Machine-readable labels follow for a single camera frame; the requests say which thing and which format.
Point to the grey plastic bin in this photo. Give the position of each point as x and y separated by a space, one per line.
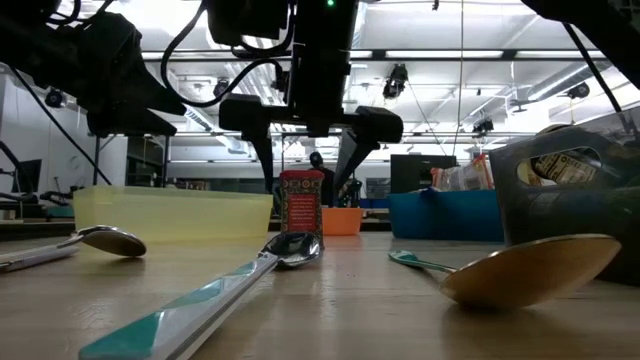
550 215

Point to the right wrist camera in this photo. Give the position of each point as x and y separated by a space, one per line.
247 22

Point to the black display screen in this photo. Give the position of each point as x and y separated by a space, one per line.
415 172

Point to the red ramen packet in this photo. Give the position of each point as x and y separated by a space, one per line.
462 177

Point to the hanging ceiling camera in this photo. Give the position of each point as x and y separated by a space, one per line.
484 126
580 91
221 89
397 80
54 98

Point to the red patterned spice tin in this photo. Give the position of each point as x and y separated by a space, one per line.
302 210

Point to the orange plastic bowl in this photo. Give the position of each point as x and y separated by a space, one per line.
342 222

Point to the person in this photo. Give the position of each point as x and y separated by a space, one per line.
316 160

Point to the yellow plastic bin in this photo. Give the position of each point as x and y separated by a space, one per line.
170 215

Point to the small black monitor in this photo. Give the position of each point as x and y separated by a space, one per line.
31 175

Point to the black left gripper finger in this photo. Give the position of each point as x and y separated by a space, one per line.
150 92
130 125

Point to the strip light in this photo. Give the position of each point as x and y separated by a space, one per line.
445 54
550 54
175 55

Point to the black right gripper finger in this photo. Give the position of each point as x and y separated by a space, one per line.
265 160
355 152

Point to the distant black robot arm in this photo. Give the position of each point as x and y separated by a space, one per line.
62 196

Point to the blue plastic bin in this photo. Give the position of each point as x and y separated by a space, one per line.
445 215

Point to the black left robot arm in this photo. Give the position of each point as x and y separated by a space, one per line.
15 35

